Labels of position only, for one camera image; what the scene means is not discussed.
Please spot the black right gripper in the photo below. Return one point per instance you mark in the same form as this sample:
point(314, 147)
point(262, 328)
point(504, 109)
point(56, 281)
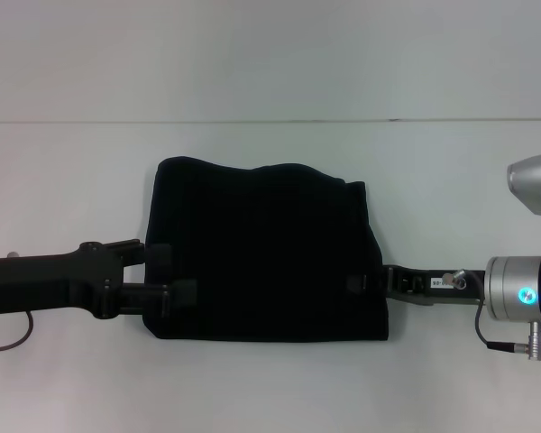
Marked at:
point(433, 286)

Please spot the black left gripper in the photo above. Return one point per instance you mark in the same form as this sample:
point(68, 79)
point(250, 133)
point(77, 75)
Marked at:
point(49, 282)

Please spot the black shirt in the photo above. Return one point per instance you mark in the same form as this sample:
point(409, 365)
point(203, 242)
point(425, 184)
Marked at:
point(270, 252)

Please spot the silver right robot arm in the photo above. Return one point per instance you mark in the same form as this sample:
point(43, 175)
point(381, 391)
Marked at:
point(523, 288)

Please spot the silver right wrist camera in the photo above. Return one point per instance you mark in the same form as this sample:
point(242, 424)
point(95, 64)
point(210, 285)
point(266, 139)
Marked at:
point(534, 185)

